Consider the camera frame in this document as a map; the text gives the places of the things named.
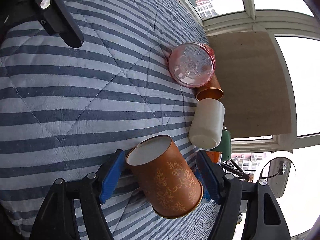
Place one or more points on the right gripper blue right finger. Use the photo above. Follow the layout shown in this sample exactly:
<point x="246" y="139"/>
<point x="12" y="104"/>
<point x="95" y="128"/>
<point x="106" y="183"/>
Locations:
<point x="264" y="218"/>

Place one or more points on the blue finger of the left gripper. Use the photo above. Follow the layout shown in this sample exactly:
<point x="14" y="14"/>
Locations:
<point x="56" y="19"/>

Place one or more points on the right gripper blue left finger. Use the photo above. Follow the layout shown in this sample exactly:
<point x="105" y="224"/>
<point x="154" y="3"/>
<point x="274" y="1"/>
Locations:
<point x="56" y="217"/>

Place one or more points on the orange patterned paper cup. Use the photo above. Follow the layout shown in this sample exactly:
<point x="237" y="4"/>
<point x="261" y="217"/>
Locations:
<point x="166" y="179"/>

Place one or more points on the white plastic cup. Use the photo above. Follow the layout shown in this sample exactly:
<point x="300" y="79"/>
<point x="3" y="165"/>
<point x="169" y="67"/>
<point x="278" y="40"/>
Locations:
<point x="207" y="125"/>

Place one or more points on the phone holder clamp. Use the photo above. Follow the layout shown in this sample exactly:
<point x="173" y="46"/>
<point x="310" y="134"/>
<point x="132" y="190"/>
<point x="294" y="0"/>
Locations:
<point x="281" y="170"/>

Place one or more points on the black tripod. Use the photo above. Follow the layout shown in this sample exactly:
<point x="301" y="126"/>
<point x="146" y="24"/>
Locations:
<point x="233" y="167"/>

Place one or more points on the green metal flask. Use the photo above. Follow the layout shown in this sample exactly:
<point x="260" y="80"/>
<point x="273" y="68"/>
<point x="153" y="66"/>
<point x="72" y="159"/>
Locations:
<point x="225" y="145"/>

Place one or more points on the striped blue white quilt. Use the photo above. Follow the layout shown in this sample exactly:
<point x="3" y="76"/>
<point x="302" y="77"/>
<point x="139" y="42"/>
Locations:
<point x="65" y="110"/>

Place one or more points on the red clear plastic bottle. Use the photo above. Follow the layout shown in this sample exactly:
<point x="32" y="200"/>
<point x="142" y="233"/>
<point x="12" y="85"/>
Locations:
<point x="192" y="64"/>

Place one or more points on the wooden board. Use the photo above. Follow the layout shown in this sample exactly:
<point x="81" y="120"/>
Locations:
<point x="252" y="79"/>

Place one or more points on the ring light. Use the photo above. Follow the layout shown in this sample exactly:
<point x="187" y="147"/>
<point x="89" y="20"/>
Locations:
<point x="272" y="167"/>

